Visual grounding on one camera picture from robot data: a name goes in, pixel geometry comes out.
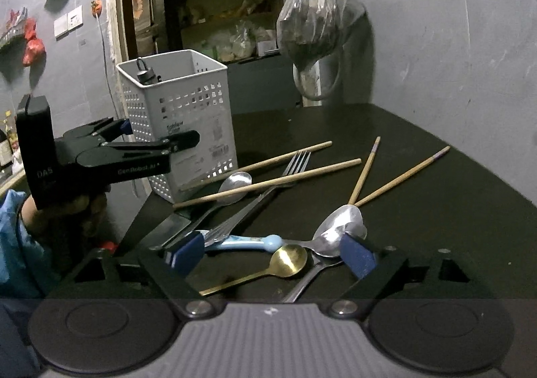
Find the clear plastic bag of scraps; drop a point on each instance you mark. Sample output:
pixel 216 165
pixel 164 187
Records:
pixel 309 30

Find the small silver spoon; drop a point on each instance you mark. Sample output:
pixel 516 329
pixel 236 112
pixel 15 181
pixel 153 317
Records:
pixel 234 181

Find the dark glass bottle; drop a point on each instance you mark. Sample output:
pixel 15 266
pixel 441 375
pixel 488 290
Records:
pixel 8 145

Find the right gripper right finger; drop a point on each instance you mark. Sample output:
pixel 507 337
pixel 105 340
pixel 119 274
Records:
pixel 380 274

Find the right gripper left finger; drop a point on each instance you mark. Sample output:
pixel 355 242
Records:
pixel 168 270

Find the blue handled spoon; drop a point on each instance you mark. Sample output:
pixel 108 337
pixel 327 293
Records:
pixel 260 241

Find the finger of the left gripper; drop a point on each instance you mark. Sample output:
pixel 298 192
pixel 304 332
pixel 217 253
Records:
pixel 107 128
pixel 120 162

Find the white wall switch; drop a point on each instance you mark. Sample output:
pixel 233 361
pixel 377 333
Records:
pixel 70 21

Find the orange wall hook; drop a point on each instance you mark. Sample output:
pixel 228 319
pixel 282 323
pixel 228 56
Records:
pixel 96 8

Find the grey perforated utensil basket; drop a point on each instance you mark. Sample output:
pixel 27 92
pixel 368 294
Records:
pixel 193 95

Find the purple tipped wooden chopstick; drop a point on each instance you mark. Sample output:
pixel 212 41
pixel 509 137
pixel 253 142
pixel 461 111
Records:
pixel 403 177
pixel 364 173

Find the silver fork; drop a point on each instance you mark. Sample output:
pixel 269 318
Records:
pixel 219 233

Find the red plastic bag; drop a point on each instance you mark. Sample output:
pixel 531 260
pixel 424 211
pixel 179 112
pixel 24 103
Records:
pixel 35 48

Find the large silver spoon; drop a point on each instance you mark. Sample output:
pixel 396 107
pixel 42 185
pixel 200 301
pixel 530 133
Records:
pixel 319 263

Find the gold spoon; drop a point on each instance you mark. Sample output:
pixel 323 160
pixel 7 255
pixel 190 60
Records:
pixel 286 262

